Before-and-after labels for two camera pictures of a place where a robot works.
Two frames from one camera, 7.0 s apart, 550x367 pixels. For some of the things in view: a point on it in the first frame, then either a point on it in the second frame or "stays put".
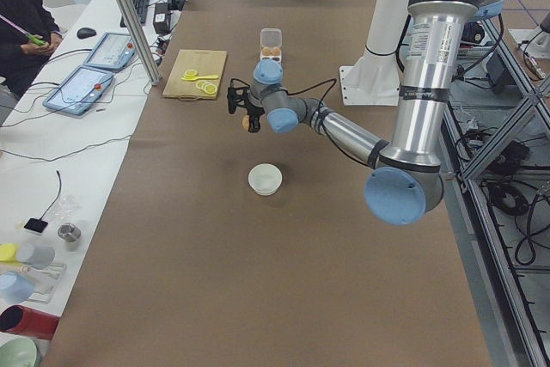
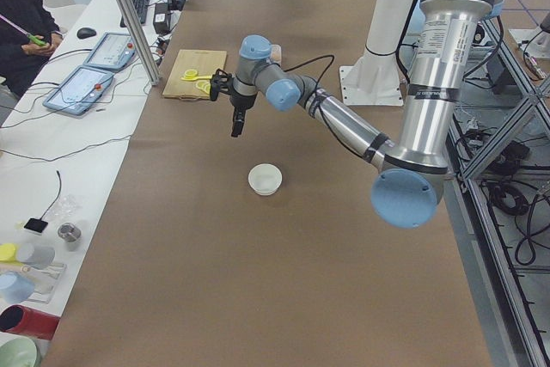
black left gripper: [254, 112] → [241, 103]
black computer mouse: [83, 33] stays put
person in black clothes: [22, 58] stays put
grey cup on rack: [37, 257] stays put
